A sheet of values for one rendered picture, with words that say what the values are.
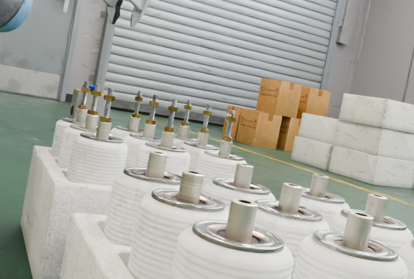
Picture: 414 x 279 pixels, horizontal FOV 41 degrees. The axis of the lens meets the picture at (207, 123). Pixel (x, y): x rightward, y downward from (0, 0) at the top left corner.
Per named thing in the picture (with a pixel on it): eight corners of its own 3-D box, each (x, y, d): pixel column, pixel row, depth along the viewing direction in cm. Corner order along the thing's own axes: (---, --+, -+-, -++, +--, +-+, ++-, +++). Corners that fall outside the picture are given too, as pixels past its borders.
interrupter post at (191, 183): (180, 206, 54) (186, 173, 54) (172, 200, 56) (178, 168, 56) (202, 208, 55) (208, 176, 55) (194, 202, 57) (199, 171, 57)
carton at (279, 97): (296, 118, 488) (302, 84, 487) (275, 114, 476) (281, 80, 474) (275, 114, 514) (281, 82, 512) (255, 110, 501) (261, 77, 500)
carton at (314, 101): (324, 123, 507) (331, 91, 505) (304, 119, 496) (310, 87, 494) (305, 119, 533) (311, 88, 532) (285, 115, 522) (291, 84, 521)
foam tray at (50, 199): (35, 295, 87) (55, 183, 86) (20, 223, 123) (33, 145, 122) (252, 301, 102) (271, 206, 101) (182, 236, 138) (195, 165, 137)
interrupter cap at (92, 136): (81, 140, 91) (81, 135, 91) (78, 134, 98) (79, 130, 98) (125, 146, 93) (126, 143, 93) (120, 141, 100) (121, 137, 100)
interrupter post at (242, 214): (230, 244, 43) (238, 204, 43) (217, 235, 46) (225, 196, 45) (256, 246, 44) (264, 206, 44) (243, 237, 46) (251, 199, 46)
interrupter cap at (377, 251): (345, 262, 45) (346, 254, 44) (296, 234, 51) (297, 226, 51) (416, 267, 47) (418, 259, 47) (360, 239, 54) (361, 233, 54)
